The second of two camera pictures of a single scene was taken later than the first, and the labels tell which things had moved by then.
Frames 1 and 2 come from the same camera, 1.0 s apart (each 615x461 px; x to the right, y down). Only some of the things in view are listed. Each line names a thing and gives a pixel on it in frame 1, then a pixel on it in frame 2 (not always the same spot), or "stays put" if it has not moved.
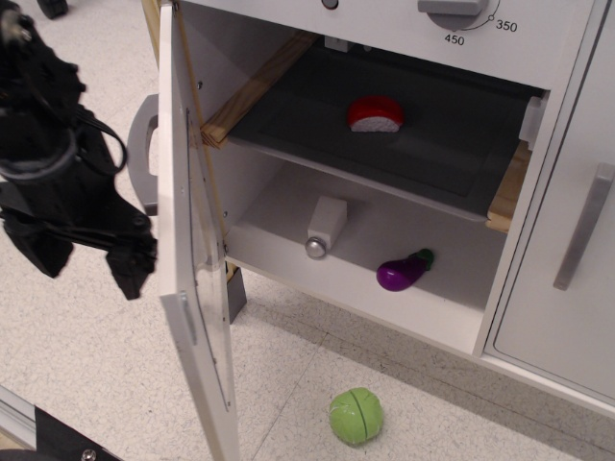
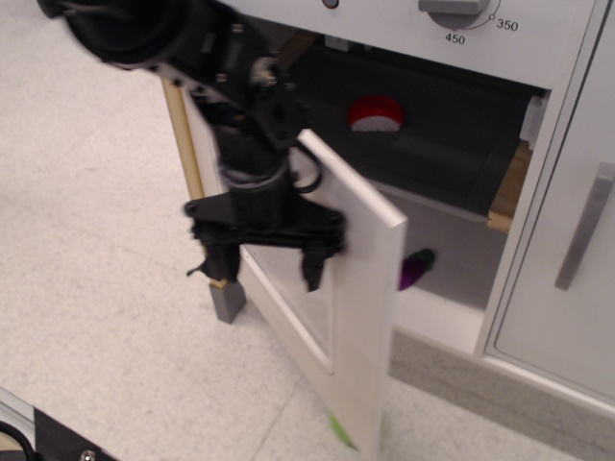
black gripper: [79, 199] to [272, 215]
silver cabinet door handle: [585, 226] stays put
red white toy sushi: [376, 113] stays put
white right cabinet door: [556, 324] stays put
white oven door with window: [195, 306] to [346, 336]
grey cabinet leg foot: [236, 296] stays put
